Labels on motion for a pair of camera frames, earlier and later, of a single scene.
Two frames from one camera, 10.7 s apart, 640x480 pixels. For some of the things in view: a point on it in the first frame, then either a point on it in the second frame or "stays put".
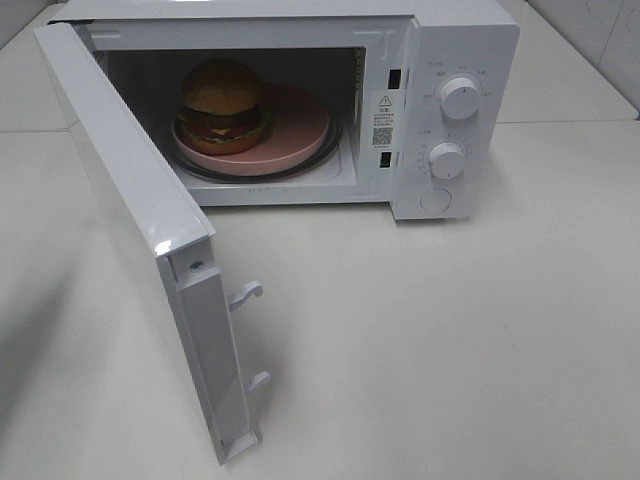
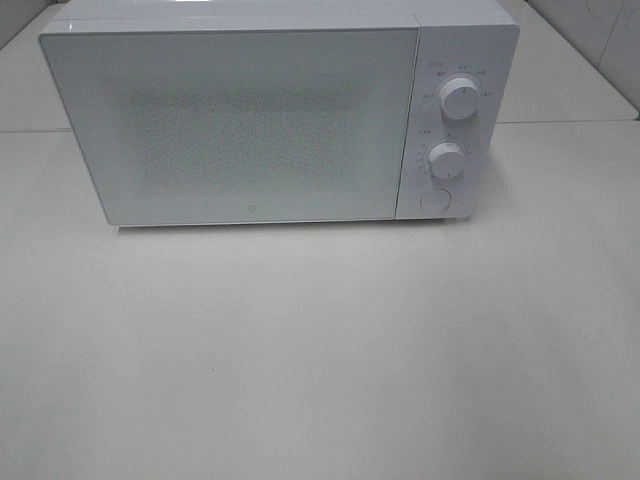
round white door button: (436, 200) stays put
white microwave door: (159, 233) → (233, 126)
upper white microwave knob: (460, 98) stays put
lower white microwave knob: (446, 160) stays put
